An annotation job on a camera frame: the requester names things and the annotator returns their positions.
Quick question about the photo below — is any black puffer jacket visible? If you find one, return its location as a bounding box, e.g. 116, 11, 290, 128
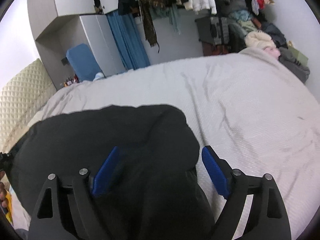
4, 105, 214, 239

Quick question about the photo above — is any pile of clothes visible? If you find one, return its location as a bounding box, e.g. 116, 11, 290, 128
227, 9, 310, 83

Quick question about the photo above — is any left hand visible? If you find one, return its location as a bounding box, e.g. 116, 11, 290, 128
0, 181, 11, 209

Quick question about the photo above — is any yellow garment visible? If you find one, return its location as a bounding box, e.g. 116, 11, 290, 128
3, 191, 13, 225

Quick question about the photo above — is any cream quilted headboard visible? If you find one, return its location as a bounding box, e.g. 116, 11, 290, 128
1, 59, 56, 153

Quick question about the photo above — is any grey bed duvet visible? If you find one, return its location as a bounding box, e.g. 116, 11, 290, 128
10, 47, 320, 240

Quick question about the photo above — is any blue chair back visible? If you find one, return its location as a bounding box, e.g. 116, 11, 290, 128
66, 43, 105, 82

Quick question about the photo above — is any grey wardrobe cabinet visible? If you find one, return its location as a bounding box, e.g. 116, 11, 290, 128
27, 0, 125, 90

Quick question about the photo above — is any blue curtain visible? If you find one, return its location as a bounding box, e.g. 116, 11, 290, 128
106, 10, 150, 70

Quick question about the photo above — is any leopard print scarf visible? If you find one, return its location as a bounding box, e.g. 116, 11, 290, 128
139, 0, 159, 47

